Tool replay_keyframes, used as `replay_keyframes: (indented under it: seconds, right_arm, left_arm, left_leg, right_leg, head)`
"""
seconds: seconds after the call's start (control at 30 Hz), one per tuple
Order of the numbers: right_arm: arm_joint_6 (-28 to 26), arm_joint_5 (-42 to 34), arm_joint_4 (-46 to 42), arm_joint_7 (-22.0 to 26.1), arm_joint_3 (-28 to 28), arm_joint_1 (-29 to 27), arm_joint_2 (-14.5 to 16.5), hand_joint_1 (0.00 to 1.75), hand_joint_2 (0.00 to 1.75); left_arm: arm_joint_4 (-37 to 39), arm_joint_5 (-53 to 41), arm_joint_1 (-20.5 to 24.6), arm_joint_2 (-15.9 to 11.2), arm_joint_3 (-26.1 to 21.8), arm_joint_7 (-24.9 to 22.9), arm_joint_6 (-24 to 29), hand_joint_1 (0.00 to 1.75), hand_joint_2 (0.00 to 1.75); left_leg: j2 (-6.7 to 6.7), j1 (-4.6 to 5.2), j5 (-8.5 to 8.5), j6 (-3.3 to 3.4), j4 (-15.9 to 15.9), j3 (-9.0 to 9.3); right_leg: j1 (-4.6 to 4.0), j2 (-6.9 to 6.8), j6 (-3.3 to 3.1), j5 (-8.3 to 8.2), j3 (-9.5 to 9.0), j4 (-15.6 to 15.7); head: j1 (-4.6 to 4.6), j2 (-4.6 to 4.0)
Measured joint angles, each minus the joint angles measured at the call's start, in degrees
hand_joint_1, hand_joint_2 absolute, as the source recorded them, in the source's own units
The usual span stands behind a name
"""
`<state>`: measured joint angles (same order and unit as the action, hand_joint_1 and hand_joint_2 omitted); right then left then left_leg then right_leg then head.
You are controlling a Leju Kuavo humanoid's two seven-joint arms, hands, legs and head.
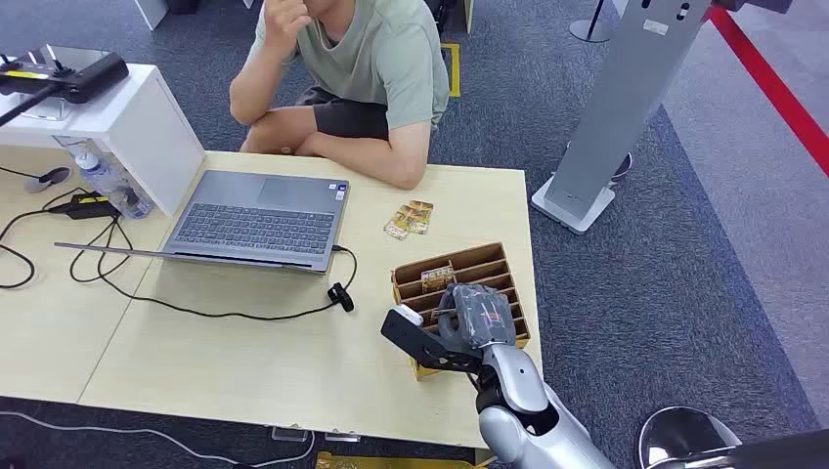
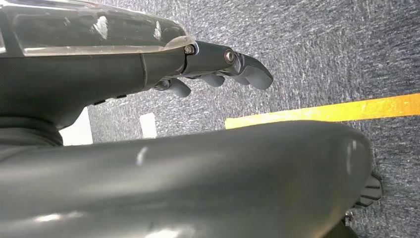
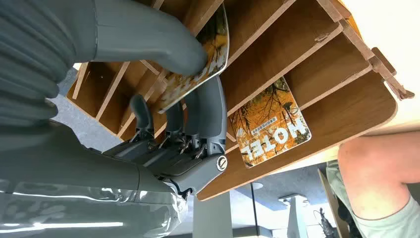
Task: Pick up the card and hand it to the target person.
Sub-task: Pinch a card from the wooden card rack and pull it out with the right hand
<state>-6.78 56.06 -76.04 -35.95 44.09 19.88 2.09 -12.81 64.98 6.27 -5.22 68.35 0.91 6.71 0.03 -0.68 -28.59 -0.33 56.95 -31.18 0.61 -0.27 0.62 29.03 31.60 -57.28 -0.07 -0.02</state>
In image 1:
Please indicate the grey kiosk stand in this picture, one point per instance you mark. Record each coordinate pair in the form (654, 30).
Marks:
(622, 97)

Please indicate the person's right hand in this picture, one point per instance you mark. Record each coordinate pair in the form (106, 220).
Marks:
(282, 19)

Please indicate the brown slotted card holder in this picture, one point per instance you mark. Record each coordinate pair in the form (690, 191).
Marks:
(479, 265)

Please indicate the clear table bracket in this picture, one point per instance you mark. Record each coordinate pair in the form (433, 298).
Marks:
(289, 434)
(342, 437)

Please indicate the printed brown card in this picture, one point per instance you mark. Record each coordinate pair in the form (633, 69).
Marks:
(421, 217)
(398, 223)

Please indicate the clear plastic water bottle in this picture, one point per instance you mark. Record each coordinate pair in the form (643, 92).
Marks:
(110, 184)

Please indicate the black device with antennas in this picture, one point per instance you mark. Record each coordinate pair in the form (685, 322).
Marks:
(78, 74)

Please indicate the grey open laptop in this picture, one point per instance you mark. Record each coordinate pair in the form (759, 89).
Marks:
(259, 223)

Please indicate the person's right forearm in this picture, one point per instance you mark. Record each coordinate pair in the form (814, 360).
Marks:
(259, 77)

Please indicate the silver round dome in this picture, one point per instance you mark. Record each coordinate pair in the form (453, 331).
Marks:
(683, 437)

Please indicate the yellow sheet under table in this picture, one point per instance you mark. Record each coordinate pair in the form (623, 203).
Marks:
(388, 462)

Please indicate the grey round puck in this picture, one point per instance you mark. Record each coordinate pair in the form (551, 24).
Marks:
(48, 179)

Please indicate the person's left forearm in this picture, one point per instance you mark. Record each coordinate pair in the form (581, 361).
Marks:
(369, 158)

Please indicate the white box cabinet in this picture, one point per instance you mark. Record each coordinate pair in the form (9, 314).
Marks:
(142, 129)

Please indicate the person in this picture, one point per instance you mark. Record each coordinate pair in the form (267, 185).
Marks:
(375, 65)

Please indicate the red barrier belt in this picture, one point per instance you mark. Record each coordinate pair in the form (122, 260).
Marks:
(771, 87)

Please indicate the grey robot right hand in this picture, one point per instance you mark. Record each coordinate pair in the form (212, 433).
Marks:
(480, 317)

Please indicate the white furniture panel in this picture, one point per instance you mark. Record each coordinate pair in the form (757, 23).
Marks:
(152, 12)

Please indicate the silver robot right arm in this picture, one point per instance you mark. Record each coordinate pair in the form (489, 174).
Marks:
(518, 401)

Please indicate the black bracket wrist camera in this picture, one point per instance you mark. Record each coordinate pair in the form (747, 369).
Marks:
(414, 340)

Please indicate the black power adapter brick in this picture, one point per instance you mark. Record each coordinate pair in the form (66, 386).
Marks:
(87, 207)

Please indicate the grey stanchion base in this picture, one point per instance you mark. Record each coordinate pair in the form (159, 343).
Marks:
(589, 29)

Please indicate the printed card in holder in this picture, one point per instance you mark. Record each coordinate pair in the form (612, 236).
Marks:
(438, 279)

